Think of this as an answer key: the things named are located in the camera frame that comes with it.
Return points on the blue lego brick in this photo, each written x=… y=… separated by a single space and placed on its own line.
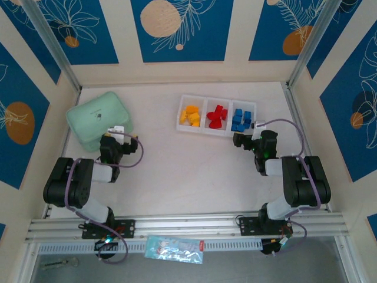
x=248 y=114
x=235 y=120
x=238 y=113
x=246 y=121
x=234 y=127
x=241 y=128

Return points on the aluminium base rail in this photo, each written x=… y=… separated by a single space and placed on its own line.
x=188 y=225

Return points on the black controller board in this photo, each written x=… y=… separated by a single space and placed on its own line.
x=106 y=244
x=272 y=247

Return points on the white three-compartment tray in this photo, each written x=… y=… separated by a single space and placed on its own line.
x=216 y=101

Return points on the aluminium table side rail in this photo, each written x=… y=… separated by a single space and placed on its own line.
x=293 y=103
x=65 y=147

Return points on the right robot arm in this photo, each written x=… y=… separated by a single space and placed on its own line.
x=309 y=182

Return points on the aluminium frame bar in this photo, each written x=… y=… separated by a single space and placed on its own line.
x=26 y=262
x=346 y=259

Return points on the mint green zipper pouch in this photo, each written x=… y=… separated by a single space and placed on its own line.
x=94 y=118

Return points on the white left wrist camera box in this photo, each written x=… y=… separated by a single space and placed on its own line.
x=117 y=129

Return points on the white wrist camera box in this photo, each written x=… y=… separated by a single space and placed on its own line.
x=259 y=123
x=117 y=129

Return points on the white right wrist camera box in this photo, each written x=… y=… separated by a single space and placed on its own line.
x=259 y=123

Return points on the printed plastic bag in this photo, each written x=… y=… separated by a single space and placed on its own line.
x=173 y=249

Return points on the aluminium corner post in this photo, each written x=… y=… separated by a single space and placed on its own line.
x=56 y=50
x=311 y=44

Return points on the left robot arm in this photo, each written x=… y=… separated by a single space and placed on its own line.
x=63 y=182

